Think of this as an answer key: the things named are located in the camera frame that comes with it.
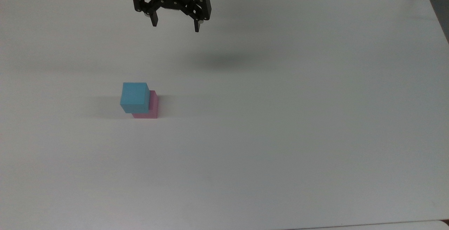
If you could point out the blue cube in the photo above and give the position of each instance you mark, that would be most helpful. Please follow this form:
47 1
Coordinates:
134 97

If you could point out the pink cube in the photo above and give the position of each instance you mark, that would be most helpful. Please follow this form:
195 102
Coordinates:
153 108

